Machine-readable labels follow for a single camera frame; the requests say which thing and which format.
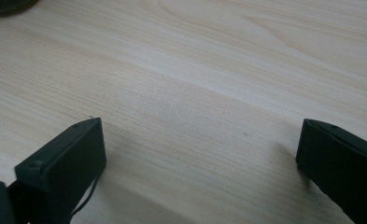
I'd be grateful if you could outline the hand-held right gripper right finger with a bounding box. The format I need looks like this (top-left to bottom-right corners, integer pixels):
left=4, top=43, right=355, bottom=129
left=295, top=118, right=367, bottom=224

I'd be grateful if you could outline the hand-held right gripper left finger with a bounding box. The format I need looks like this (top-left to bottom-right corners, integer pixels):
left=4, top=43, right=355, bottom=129
left=14, top=117, right=107, bottom=224

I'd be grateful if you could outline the dark round object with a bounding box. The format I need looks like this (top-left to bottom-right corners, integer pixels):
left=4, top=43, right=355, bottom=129
left=0, top=0, right=39, bottom=17

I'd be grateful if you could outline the thin black wire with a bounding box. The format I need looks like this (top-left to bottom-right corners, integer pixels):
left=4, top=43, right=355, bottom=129
left=70, top=176, right=100, bottom=219

